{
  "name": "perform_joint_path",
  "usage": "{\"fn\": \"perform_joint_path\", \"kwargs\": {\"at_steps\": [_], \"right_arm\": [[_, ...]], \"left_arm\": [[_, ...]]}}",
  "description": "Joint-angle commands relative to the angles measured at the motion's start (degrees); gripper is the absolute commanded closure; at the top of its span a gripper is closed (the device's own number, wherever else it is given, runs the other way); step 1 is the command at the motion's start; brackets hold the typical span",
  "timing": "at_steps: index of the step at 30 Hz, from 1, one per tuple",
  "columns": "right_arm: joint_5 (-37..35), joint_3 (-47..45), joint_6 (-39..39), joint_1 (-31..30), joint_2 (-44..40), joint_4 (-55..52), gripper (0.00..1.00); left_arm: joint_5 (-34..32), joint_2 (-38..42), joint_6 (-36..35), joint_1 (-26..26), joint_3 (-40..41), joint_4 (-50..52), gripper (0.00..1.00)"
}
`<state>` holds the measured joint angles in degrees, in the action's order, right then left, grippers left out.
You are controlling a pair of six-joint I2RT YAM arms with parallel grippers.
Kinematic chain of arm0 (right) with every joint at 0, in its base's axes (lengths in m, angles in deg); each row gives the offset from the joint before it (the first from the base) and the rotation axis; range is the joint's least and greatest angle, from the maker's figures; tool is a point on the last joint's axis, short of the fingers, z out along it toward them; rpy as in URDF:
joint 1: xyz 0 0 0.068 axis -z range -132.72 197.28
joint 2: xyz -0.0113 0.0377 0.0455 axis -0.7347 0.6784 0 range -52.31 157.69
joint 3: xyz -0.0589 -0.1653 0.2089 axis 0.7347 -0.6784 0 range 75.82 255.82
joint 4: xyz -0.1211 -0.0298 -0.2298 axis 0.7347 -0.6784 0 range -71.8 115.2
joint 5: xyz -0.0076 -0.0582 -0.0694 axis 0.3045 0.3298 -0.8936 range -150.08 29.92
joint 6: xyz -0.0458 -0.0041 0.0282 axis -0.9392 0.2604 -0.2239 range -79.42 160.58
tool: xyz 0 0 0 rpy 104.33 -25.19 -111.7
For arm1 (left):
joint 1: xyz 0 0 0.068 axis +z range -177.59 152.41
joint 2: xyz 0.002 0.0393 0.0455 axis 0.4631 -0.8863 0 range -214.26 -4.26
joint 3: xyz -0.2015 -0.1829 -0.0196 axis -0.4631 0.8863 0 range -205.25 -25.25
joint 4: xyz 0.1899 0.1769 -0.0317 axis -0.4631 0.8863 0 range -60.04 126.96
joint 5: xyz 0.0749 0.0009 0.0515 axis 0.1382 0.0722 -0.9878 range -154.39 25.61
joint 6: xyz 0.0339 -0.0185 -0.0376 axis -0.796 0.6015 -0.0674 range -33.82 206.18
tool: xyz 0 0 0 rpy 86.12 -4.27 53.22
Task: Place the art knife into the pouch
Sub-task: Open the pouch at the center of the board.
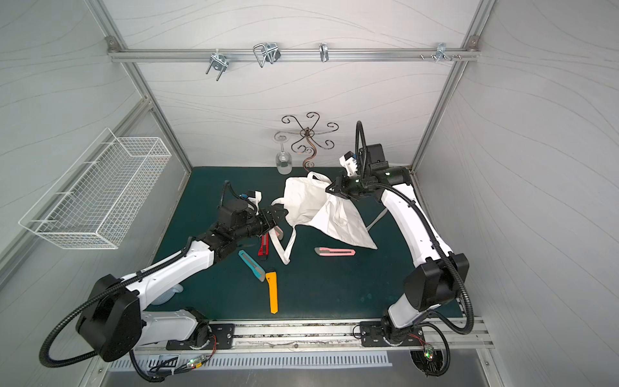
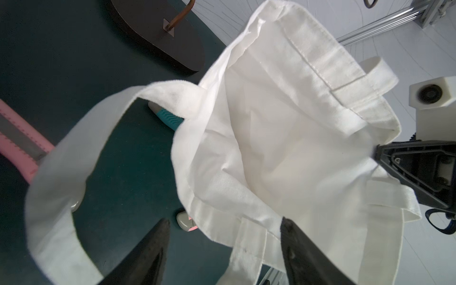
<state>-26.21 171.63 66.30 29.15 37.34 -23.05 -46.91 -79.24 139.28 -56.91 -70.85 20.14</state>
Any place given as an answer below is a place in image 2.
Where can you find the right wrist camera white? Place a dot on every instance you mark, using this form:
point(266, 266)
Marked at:
point(435, 104)

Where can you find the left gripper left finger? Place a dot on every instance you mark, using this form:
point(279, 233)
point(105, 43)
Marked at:
point(145, 264)

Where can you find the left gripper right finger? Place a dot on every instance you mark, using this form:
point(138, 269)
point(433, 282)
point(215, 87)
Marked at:
point(305, 263)

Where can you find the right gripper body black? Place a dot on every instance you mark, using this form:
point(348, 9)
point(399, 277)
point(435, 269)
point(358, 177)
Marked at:
point(428, 167)

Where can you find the white cloth tote pouch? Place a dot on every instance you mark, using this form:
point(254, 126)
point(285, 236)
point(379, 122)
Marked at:
point(283, 125)

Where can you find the copper wire glass stand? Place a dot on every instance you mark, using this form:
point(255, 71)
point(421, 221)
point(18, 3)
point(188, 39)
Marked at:
point(160, 28)

